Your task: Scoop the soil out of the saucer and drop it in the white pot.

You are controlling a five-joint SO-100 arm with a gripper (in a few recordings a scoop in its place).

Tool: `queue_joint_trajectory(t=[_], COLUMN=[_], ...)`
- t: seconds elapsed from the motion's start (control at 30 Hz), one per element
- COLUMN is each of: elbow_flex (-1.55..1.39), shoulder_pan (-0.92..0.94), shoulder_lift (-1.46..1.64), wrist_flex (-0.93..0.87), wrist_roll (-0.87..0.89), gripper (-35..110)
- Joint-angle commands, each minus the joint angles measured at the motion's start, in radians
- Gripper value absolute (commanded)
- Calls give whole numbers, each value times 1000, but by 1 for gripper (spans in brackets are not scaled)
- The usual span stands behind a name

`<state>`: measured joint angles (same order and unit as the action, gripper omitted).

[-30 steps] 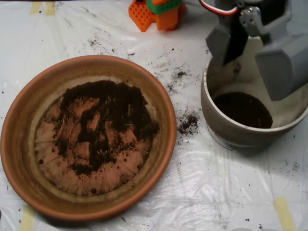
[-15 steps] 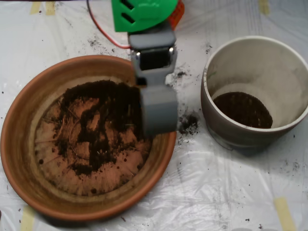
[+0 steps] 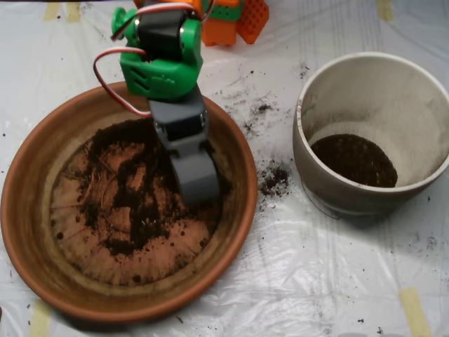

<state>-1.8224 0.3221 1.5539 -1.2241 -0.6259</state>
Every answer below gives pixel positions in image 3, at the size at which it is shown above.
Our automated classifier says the dark potting soil pile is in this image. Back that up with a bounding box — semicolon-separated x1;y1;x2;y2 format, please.
75;119;234;257

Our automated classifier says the dark potting soil layer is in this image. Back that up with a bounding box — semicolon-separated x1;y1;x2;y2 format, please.
311;134;398;189

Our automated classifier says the orange and green robot base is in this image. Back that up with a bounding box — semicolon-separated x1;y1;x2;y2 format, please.
201;0;270;47

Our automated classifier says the small spilled soil clump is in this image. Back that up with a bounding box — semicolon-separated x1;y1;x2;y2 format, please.
259;164;292;197

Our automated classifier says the terracotta clay saucer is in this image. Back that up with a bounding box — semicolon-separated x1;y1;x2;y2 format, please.
0;79;259;324

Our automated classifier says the white ceramic plant pot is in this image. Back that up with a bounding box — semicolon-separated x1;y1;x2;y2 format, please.
293;51;449;217

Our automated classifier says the clear plastic cover sheet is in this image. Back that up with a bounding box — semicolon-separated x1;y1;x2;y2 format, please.
0;0;449;337

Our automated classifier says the beige masking tape strip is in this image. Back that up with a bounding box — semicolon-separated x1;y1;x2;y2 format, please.
43;2;60;22
66;2;81;24
399;286;432;337
29;300;53;337
377;0;394;21

